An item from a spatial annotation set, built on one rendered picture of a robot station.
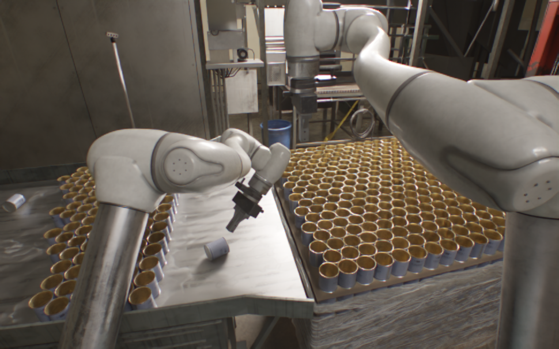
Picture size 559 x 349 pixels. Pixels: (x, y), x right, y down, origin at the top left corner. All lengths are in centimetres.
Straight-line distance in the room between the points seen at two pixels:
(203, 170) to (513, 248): 51
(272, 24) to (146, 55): 150
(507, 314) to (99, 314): 69
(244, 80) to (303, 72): 289
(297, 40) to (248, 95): 295
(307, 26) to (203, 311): 87
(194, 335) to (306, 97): 87
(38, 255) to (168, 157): 109
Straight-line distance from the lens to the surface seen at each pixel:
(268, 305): 96
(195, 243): 128
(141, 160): 61
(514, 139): 33
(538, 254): 51
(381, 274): 111
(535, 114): 37
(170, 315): 100
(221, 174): 56
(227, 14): 305
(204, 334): 113
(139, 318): 102
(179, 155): 53
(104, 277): 64
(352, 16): 82
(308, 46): 78
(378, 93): 44
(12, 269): 155
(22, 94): 395
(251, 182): 110
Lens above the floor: 189
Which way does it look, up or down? 28 degrees down
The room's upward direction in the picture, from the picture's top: 1 degrees counter-clockwise
